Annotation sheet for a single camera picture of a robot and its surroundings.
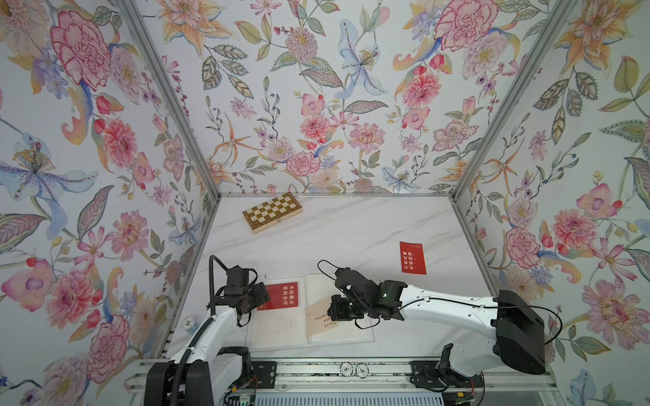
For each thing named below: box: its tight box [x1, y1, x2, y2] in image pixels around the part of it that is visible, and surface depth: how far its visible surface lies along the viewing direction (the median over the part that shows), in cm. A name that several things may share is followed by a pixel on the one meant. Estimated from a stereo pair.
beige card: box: [305, 297, 338, 337], surface depth 83 cm
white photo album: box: [245, 272, 375, 352], surface depth 85 cm
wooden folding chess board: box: [242, 192, 303, 235], surface depth 113 cm
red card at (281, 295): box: [257, 281, 299, 312], surface depth 91 cm
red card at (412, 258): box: [399, 241, 428, 275], surface depth 103 cm
